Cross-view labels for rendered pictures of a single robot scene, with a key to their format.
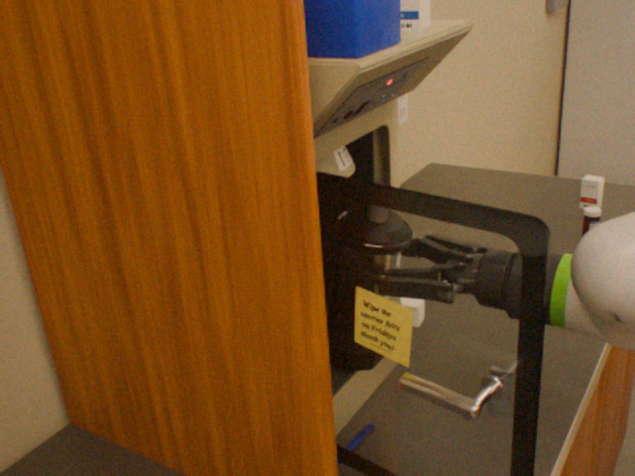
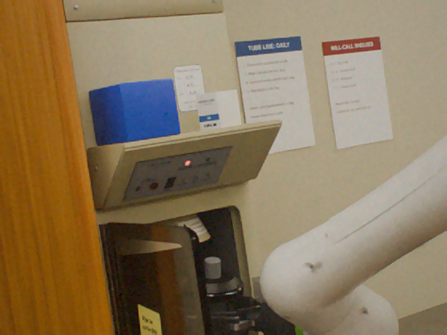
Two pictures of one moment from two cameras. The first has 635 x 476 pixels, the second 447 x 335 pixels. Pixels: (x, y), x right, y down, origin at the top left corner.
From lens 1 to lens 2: 0.92 m
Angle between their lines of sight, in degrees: 28
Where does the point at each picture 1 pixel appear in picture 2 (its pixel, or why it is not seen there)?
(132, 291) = (16, 324)
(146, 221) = (20, 265)
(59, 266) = not seen: outside the picture
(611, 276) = (266, 277)
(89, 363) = not seen: outside the picture
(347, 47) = (123, 135)
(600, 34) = not seen: outside the picture
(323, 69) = (110, 150)
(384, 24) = (157, 120)
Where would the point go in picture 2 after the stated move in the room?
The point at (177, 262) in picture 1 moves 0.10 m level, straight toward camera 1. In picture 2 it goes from (34, 293) to (14, 306)
